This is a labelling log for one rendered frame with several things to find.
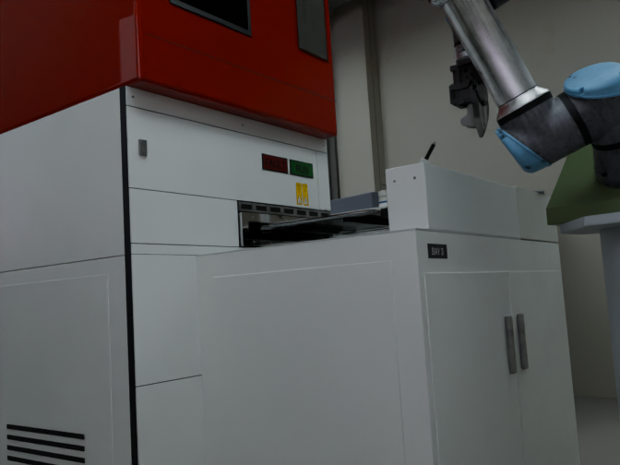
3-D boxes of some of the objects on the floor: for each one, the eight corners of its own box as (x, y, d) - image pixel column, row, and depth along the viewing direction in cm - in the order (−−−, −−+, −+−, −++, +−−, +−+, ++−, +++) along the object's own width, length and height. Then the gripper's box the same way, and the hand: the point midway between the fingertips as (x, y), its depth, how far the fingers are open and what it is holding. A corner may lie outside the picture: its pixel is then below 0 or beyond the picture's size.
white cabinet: (209, 593, 156) (195, 256, 164) (403, 485, 233) (387, 259, 241) (457, 673, 118) (422, 228, 126) (590, 512, 194) (564, 243, 202)
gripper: (459, 70, 183) (465, 144, 181) (445, 63, 175) (451, 139, 173) (488, 63, 178) (494, 137, 175) (475, 53, 170) (482, 133, 168)
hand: (482, 132), depth 173 cm, fingers closed
